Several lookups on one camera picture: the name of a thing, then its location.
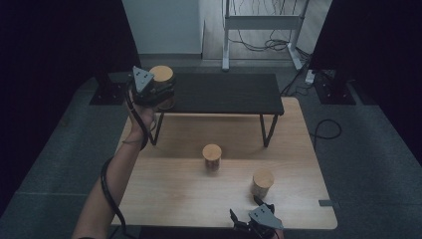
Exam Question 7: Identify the left hand-held gripper black cable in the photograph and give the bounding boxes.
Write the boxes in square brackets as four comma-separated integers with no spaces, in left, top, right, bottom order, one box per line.
[100,83,150,239]

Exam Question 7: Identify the black power strip cable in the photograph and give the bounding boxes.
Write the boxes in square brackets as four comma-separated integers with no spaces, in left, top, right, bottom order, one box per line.
[280,63,312,98]

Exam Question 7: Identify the white desk frame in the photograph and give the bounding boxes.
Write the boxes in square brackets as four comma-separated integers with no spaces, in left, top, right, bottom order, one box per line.
[221,0,312,73]

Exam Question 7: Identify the black floor cable bundle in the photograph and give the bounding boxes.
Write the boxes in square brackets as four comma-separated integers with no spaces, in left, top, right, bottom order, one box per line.
[228,0,313,54]

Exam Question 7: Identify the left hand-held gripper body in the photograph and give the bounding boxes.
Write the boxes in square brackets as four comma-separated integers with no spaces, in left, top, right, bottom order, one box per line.
[129,65,160,108]

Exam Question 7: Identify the black shelf with metal legs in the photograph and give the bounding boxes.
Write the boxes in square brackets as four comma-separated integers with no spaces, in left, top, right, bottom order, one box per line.
[145,72,286,148]

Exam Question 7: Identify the tall glass jar wooden lid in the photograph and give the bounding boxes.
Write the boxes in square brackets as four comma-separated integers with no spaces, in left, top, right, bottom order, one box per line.
[148,65,177,112]

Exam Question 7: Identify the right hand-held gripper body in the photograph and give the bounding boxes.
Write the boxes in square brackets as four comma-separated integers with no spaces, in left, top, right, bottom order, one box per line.
[232,203,285,239]

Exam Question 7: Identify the white power strip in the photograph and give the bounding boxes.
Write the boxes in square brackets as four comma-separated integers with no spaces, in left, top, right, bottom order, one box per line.
[304,69,317,85]

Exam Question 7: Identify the small glass jar wooden lid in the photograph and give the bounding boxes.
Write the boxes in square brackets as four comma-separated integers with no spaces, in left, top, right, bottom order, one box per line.
[201,143,223,172]

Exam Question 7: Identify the black stand base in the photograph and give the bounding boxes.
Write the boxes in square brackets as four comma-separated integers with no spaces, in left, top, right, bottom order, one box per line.
[313,69,357,107]
[89,71,131,107]

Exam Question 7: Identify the person's left hand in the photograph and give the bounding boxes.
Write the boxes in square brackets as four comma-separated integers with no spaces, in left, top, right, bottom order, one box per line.
[127,99,167,140]

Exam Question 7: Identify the wide glass jar wooden lid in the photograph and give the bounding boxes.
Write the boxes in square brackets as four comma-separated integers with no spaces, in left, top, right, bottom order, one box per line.
[250,168,276,199]

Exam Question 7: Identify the looped black floor cable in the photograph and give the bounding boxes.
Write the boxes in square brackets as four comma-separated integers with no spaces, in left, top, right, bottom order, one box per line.
[309,119,342,150]

